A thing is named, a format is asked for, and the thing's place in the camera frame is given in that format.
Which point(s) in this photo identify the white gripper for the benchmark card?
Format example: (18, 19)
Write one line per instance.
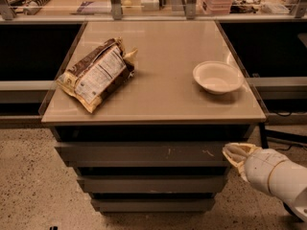
(263, 171)

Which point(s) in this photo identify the grey top drawer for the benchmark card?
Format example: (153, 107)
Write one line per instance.
(142, 154)

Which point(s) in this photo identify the grey drawer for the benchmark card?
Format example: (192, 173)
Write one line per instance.
(142, 154)
(152, 184)
(153, 205)

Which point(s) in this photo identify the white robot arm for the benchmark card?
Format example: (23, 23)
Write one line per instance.
(271, 173)

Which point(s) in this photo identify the grey middle drawer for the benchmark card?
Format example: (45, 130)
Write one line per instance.
(152, 184)

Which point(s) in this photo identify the grey drawer cabinet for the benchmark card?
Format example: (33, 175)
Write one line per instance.
(160, 103)

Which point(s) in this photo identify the grey bottom drawer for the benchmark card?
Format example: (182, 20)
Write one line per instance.
(153, 205)

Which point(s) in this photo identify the white paper bowl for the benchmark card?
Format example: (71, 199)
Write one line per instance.
(218, 77)

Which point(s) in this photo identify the brown yellow snack bag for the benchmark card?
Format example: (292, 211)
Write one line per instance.
(92, 79)

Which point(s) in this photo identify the purple booklet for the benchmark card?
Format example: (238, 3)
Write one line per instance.
(93, 7)

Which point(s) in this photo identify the coiled black spring tool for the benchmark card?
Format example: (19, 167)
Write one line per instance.
(34, 6)

